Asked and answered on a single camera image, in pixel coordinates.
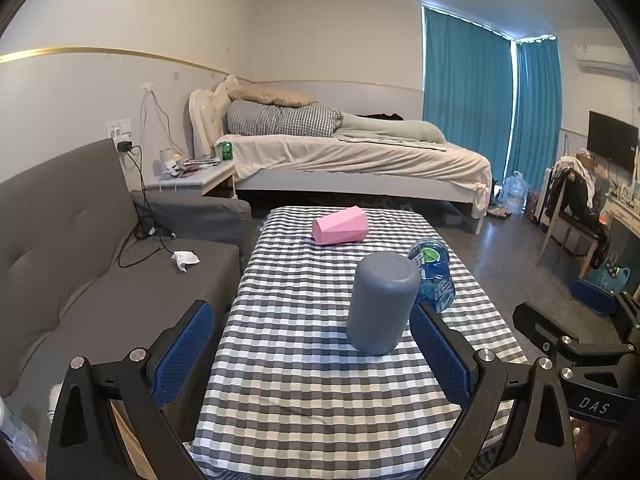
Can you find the beige pillow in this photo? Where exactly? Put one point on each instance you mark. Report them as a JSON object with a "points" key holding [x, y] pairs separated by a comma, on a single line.
{"points": [[270, 95]]}

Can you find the checked tablecloth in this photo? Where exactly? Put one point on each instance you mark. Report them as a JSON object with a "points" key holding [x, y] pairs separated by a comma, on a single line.
{"points": [[300, 335]]}

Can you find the slippers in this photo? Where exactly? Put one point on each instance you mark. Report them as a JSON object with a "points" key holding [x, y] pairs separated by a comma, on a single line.
{"points": [[500, 211]]}

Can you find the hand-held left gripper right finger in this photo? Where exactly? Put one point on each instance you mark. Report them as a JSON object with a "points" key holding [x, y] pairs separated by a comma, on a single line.
{"points": [[440, 355]]}

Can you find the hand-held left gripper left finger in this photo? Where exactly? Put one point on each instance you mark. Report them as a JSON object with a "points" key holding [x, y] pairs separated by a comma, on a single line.
{"points": [[182, 355]]}

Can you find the clear plastic bag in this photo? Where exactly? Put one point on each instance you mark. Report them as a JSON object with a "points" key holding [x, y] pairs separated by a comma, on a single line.
{"points": [[17, 435]]}

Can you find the wide teal curtain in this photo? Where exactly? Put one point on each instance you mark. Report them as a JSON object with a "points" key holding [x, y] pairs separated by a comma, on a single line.
{"points": [[465, 95]]}

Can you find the green can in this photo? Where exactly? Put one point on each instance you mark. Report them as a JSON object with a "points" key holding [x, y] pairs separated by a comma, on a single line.
{"points": [[227, 152]]}

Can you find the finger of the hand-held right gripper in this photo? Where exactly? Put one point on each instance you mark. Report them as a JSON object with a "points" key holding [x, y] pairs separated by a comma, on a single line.
{"points": [[595, 292], [537, 325]]}

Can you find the grey sofa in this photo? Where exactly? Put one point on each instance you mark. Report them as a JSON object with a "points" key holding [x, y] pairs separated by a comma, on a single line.
{"points": [[75, 260]]}

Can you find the pink faceted cup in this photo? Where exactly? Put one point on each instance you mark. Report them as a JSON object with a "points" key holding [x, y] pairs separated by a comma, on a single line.
{"points": [[340, 227]]}

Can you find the checked quilt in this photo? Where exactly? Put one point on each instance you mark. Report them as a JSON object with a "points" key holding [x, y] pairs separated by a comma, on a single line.
{"points": [[280, 119]]}

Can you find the white nightstand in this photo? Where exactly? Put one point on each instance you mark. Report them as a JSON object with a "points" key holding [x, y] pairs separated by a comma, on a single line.
{"points": [[200, 177]]}

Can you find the grey cup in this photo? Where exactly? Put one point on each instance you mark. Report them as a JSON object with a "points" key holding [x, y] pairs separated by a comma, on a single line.
{"points": [[380, 305]]}

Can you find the crumpled white tissue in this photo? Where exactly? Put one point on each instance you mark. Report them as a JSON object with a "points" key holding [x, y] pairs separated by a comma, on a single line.
{"points": [[184, 260]]}

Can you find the pale green blanket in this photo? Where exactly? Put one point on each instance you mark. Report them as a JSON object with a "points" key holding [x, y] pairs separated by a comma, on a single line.
{"points": [[390, 132]]}

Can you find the white bed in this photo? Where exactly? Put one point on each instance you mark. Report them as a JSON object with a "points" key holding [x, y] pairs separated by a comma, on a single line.
{"points": [[350, 165]]}

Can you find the small white cup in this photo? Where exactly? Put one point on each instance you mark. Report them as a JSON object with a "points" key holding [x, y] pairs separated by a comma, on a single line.
{"points": [[164, 155]]}

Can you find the narrow teal curtain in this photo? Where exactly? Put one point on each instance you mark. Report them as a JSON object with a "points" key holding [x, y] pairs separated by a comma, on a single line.
{"points": [[537, 110]]}

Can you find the white wall socket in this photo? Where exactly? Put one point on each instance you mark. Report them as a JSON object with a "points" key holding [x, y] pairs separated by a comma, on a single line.
{"points": [[119, 129]]}

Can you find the black television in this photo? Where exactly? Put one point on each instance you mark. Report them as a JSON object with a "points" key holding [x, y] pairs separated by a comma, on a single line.
{"points": [[612, 140]]}

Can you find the clear water jug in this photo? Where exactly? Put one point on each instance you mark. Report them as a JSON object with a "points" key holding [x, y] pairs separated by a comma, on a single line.
{"points": [[515, 195]]}

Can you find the wooden chair with clothes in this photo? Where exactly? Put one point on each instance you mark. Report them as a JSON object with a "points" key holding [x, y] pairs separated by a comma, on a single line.
{"points": [[575, 200]]}

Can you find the blue plastic bottle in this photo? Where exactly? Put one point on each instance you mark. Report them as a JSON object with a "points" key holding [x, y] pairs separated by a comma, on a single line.
{"points": [[436, 280]]}

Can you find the white air conditioner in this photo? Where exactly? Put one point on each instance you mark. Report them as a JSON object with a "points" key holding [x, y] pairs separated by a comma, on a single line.
{"points": [[602, 62]]}

